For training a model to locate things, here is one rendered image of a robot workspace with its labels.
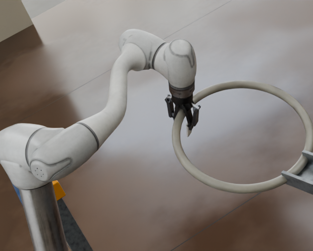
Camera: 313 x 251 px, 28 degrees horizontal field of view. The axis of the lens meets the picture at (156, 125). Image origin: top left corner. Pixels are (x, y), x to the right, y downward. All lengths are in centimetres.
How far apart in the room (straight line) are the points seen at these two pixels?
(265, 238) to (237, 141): 94
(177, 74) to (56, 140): 53
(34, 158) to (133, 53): 56
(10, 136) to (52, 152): 19
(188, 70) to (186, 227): 186
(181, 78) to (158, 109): 285
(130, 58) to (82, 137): 43
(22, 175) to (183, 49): 64
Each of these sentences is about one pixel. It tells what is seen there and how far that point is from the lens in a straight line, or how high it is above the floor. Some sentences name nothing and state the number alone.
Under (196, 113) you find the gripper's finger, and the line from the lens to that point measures 220.
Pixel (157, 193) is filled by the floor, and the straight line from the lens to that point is 407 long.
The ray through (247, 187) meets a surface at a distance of 203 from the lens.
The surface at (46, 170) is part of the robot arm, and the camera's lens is 166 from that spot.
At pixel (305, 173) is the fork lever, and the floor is 112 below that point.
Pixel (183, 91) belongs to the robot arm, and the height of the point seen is 144.
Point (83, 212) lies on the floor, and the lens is 424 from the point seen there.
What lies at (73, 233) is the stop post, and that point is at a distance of 280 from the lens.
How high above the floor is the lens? 249
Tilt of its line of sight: 32 degrees down
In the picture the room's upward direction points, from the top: 24 degrees counter-clockwise
